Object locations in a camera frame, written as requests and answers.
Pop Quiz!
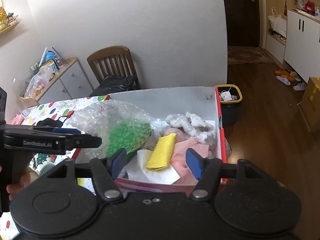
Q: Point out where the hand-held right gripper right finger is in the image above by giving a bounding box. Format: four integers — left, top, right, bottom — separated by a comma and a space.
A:
185, 147, 268, 202

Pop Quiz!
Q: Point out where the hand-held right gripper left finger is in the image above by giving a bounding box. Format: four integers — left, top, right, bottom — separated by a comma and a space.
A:
46, 147, 127, 202

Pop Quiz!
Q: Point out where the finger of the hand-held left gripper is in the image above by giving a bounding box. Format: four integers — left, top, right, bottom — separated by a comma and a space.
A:
57, 133, 102, 149
3, 126, 82, 136

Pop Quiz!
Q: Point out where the clear bubble wrap green insert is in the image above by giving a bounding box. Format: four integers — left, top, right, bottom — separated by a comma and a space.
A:
67, 99, 153, 159

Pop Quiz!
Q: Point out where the white fuzzy cloth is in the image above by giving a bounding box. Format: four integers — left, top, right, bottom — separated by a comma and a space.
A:
165, 112, 217, 143

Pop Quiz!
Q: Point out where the red cardboard box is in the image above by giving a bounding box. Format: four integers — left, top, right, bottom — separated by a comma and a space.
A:
72, 86, 228, 193

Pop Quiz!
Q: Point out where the person's left hand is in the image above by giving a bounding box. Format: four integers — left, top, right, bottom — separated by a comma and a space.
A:
6, 166, 39, 201

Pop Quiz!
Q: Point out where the black face mask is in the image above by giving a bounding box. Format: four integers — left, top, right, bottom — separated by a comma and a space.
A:
36, 116, 73, 128

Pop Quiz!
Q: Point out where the white tissue paper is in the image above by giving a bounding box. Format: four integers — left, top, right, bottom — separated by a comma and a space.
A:
124, 120, 181, 184

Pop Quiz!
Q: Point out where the balloon printed tablecloth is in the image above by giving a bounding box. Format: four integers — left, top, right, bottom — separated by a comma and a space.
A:
0, 95, 111, 230

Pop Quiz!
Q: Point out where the pink printed cloth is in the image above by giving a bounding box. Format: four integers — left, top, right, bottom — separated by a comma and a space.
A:
10, 114, 26, 125

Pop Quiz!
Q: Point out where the yellow folded cloth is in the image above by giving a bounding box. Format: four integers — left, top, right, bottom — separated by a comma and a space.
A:
146, 133, 177, 172

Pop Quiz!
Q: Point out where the wooden stand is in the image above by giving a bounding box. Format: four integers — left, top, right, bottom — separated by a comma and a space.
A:
15, 96, 40, 109

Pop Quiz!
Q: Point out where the white drawer cabinet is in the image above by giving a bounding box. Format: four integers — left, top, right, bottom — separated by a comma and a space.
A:
37, 57, 94, 103

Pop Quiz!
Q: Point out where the clear bag of small items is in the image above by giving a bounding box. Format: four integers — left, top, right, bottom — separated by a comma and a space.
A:
24, 65, 57, 98

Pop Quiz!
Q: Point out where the black bag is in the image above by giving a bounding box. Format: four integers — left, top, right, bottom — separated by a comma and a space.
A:
89, 75, 140, 97

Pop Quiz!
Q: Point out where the black bin yellow rim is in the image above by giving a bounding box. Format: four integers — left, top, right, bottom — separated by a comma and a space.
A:
215, 84, 243, 126

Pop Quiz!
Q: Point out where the wooden chair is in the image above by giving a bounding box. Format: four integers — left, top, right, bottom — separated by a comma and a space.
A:
87, 45, 141, 91

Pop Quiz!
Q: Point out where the patterned door rug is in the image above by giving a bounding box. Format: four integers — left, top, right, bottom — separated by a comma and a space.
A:
227, 46, 275, 65

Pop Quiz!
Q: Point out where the orange slipper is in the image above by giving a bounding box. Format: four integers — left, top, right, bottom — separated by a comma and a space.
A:
275, 69, 293, 79

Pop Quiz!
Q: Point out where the brown cardboard box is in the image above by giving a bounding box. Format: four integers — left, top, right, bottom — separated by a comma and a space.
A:
298, 77, 320, 133

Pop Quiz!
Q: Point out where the low white bench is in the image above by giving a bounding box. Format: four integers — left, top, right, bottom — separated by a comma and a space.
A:
265, 29, 287, 59

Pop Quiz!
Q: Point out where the dark wooden door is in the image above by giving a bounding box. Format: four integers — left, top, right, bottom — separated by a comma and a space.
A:
221, 0, 263, 47

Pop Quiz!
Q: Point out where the white shoe cabinet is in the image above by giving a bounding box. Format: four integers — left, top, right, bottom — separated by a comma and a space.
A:
283, 9, 320, 83

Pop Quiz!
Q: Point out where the white tote bag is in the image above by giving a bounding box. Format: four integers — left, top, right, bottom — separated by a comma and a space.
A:
268, 7, 287, 37

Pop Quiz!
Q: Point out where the red bag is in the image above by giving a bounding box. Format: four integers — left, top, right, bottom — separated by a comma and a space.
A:
303, 1, 316, 13

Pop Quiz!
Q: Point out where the wooden wall shelf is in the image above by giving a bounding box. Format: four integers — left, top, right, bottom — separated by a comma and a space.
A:
0, 21, 20, 36

